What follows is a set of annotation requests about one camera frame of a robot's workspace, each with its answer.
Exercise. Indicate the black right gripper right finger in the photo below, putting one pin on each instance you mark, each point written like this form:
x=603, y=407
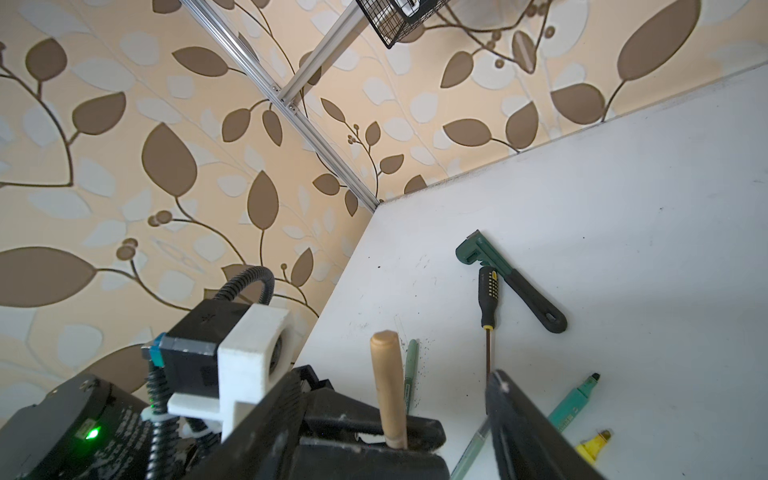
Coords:
x=526, y=445

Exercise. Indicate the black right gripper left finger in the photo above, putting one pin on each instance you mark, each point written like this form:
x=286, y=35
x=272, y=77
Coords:
x=262, y=445

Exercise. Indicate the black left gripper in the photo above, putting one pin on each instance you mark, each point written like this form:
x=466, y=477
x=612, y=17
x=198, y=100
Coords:
x=343, y=438

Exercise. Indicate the green highlighter pen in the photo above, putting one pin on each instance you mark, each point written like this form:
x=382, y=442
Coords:
x=573, y=403

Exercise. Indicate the yellow highlighter pen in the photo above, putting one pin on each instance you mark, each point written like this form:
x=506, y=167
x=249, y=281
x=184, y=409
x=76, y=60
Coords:
x=590, y=449

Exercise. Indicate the grey green fountain pen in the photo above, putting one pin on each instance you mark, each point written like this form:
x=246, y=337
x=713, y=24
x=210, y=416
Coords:
x=472, y=450

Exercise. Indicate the brown pen cap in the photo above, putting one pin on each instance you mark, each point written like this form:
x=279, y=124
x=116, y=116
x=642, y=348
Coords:
x=389, y=381

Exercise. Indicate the light green pen cap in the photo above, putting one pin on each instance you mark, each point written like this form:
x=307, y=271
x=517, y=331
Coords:
x=411, y=367

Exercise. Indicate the black yellow screwdriver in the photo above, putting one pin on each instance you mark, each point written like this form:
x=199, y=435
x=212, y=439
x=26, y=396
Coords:
x=488, y=297

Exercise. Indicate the green pipe wrench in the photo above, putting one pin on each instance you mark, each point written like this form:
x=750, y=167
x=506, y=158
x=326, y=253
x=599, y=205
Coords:
x=477, y=248

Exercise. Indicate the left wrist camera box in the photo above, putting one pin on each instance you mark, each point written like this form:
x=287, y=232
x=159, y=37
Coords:
x=223, y=358

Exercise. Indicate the black wire basket centre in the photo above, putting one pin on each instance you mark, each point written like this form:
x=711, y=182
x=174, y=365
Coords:
x=393, y=20

